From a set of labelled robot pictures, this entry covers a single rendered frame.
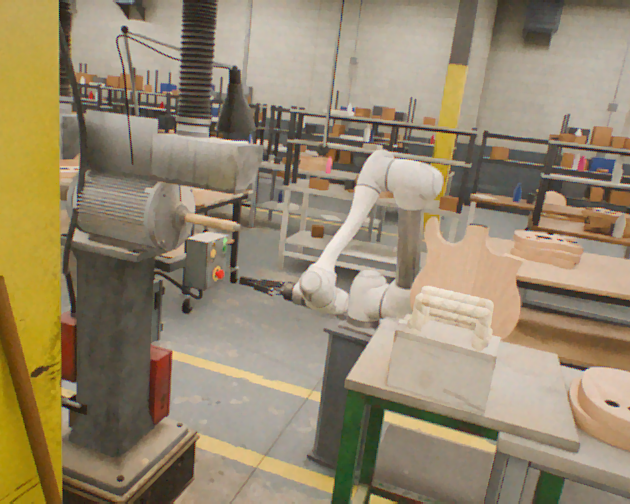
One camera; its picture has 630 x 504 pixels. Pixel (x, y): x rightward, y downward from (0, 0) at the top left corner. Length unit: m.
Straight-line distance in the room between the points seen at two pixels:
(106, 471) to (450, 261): 1.45
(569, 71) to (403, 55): 3.51
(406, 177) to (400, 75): 10.82
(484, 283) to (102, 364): 1.39
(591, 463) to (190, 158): 1.35
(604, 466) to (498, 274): 0.60
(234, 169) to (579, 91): 11.42
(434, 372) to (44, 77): 1.13
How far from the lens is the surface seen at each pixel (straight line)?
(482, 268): 1.75
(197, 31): 1.68
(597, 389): 1.72
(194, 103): 1.67
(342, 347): 2.44
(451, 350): 1.45
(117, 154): 1.89
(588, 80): 12.70
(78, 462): 2.28
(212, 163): 1.60
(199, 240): 2.07
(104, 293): 2.00
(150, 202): 1.78
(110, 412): 2.19
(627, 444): 1.65
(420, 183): 2.02
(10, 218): 0.88
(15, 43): 0.87
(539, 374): 1.86
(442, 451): 3.04
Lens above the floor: 1.64
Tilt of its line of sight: 15 degrees down
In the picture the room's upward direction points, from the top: 7 degrees clockwise
